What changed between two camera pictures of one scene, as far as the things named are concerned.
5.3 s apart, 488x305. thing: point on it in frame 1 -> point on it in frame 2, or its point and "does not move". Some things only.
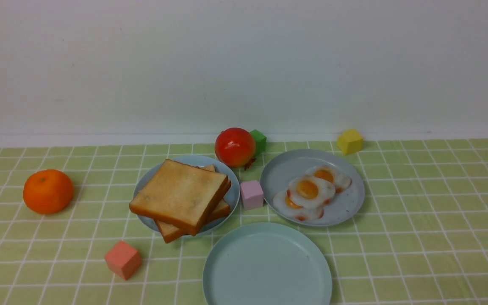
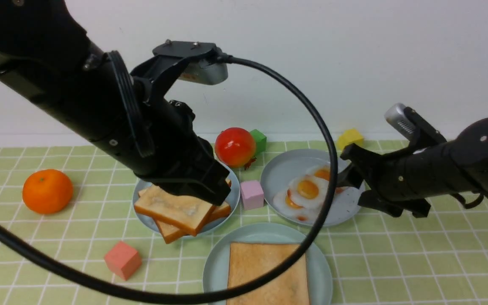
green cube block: (260, 140) does not move
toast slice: (211, 167) -> (173, 209)
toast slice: (182, 194) -> (250, 262)
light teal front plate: (267, 263) does not move
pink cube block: (252, 194) does not move
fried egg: (307, 191) does not move
